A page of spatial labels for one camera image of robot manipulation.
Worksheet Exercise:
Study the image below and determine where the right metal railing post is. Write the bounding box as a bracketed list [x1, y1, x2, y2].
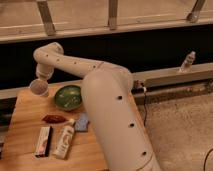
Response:
[186, 0, 206, 23]

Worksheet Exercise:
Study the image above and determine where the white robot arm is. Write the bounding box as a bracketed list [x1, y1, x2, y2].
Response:
[33, 42, 162, 171]

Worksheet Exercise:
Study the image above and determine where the metal railing post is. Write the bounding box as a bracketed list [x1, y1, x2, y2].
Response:
[36, 0, 56, 36]
[108, 0, 118, 30]
[186, 0, 206, 23]

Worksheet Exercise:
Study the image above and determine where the middle metal railing post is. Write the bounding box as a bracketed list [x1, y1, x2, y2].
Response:
[108, 0, 118, 30]

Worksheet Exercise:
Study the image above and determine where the left metal railing post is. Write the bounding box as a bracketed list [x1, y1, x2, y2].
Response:
[36, 0, 56, 36]

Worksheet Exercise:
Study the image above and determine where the green ceramic bowl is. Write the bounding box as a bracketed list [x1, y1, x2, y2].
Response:
[54, 85, 82, 111]

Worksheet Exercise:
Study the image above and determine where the small clear bottle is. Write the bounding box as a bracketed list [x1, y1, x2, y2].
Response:
[178, 51, 196, 73]

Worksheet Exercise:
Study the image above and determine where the blue sponge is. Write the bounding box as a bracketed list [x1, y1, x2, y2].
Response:
[75, 113, 89, 132]

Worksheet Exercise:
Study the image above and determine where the white lotion bottle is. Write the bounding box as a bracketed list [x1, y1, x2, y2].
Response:
[53, 119, 75, 159]

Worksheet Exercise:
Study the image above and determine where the white ceramic cup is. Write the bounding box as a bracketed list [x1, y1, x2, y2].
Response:
[29, 79, 49, 97]

